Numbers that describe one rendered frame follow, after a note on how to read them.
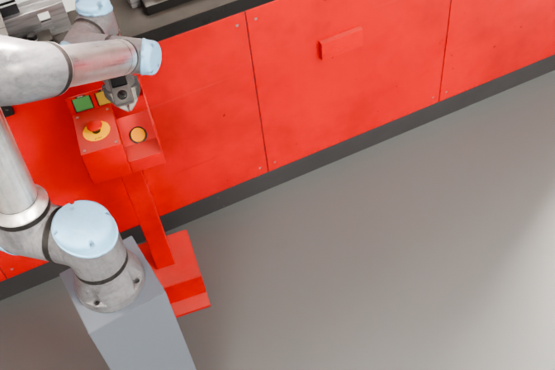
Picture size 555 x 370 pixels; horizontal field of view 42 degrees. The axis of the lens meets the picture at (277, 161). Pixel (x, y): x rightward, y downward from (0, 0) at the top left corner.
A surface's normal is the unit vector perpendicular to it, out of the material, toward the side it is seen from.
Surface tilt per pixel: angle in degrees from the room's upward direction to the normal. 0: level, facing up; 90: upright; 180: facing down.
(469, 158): 0
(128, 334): 90
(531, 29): 90
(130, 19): 0
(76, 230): 8
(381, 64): 90
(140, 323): 90
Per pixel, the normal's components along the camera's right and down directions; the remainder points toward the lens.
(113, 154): 0.32, 0.70
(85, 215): 0.04, -0.62
